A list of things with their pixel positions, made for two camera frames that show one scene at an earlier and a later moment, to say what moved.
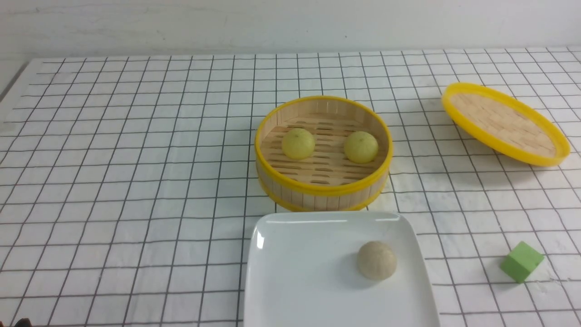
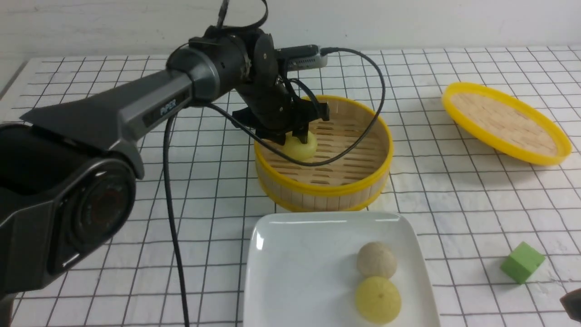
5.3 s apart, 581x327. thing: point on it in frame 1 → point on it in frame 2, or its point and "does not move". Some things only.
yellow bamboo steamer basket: (327, 154) does not move
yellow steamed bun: (297, 144) does not move
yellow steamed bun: (361, 147) → (377, 299)
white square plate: (338, 269) does not move
